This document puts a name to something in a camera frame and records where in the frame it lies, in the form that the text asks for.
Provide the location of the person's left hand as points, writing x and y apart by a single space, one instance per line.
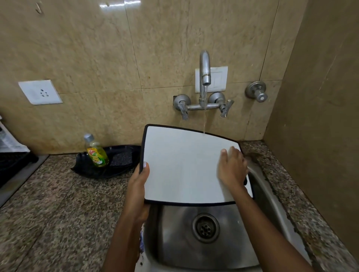
136 199

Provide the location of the person's right hand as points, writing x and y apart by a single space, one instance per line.
232 171

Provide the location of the food print cutting board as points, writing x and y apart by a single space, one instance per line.
182 168

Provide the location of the black white dish rack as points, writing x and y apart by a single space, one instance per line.
11 168

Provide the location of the person's right forearm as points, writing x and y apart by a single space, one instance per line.
266 238

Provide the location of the person's left forearm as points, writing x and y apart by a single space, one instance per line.
123 246

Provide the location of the dark scrub pad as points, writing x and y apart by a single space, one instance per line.
121 159

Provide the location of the stainless steel sink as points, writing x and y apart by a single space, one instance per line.
174 238

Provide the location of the yellow dish soap bottle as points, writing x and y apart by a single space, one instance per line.
96 157

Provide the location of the black plastic soap tray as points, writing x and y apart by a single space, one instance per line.
84 171

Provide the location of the steel sink drain strainer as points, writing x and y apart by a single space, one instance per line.
205 228

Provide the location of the grey drip tray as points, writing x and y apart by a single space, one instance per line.
23 182

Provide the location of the round steel wall valve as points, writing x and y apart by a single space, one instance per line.
255 91

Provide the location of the white switch plate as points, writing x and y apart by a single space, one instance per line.
220 78

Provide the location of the steel wall faucet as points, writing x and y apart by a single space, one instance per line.
204 63

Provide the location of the square white wall socket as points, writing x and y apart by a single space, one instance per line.
40 92

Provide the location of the small metal wall hook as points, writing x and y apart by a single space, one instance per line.
38 8

